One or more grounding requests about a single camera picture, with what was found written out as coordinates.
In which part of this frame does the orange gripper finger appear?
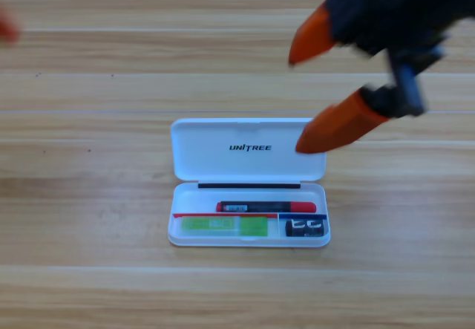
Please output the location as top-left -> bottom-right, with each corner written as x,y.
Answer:
0,9 -> 22,44
295,89 -> 390,155

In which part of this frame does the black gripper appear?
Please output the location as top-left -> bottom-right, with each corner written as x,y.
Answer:
288,0 -> 475,119

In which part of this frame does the white Unitree pencil case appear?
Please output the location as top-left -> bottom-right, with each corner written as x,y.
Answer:
167,117 -> 331,248

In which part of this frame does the red and black marker pen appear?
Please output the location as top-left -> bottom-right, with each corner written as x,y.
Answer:
216,201 -> 317,214

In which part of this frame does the green and white eraser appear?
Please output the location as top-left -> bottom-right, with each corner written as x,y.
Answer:
180,216 -> 269,238

